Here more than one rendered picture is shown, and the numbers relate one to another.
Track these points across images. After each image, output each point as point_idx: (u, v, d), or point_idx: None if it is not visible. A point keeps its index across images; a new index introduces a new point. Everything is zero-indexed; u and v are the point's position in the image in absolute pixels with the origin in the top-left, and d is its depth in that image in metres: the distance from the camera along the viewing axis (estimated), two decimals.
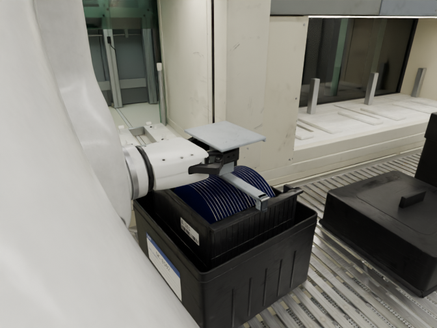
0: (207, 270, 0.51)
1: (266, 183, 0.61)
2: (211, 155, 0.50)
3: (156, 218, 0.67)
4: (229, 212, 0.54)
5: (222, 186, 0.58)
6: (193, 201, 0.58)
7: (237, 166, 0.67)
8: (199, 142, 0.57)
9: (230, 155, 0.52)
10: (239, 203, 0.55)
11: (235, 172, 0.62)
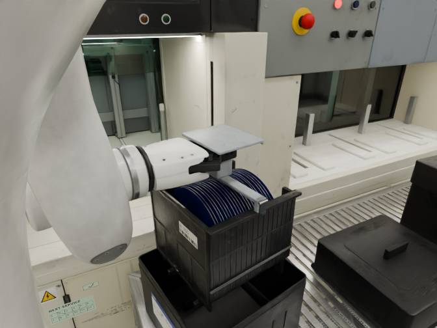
0: (206, 274, 0.50)
1: (264, 186, 0.60)
2: (211, 153, 0.51)
3: (154, 222, 0.66)
4: (227, 215, 0.54)
5: (220, 189, 0.57)
6: (191, 204, 0.57)
7: (235, 169, 0.67)
8: None
9: (227, 152, 0.53)
10: (238, 206, 0.55)
11: (232, 176, 0.62)
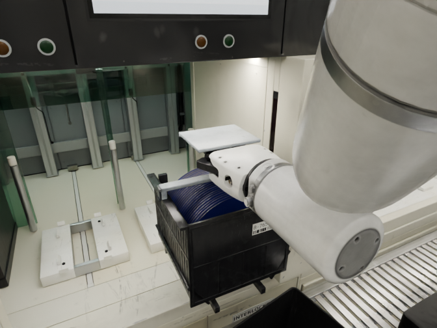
0: None
1: None
2: None
3: (188, 278, 0.52)
4: None
5: None
6: (232, 211, 0.55)
7: (183, 176, 0.64)
8: None
9: None
10: None
11: None
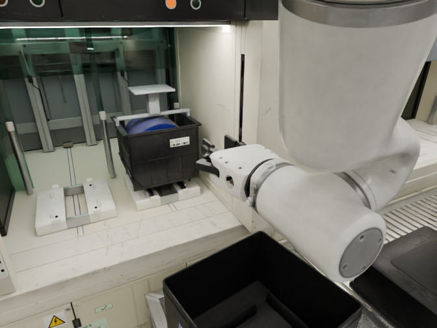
0: (197, 153, 0.95)
1: None
2: None
3: (131, 170, 0.88)
4: None
5: (160, 120, 0.95)
6: None
7: None
8: (214, 150, 0.53)
9: (237, 144, 0.57)
10: None
11: None
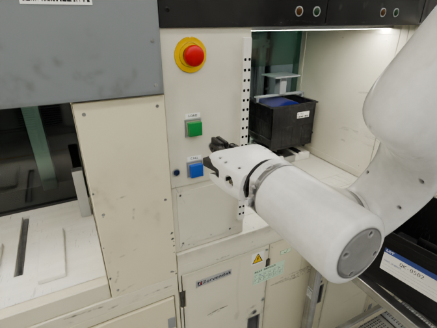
0: (312, 123, 1.26)
1: None
2: None
3: (270, 135, 1.18)
4: None
5: (285, 99, 1.25)
6: None
7: None
8: (223, 148, 0.54)
9: (227, 146, 0.56)
10: None
11: None
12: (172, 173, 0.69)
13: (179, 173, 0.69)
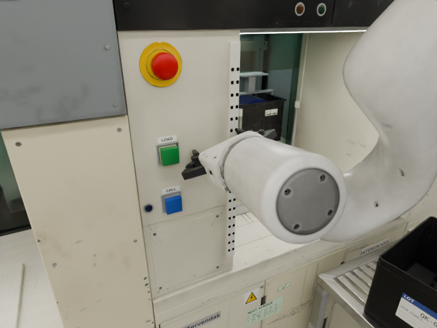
0: (281, 121, 1.29)
1: None
2: None
3: None
4: None
5: (254, 97, 1.29)
6: None
7: None
8: None
9: None
10: None
11: None
12: (143, 209, 0.56)
13: (151, 209, 0.56)
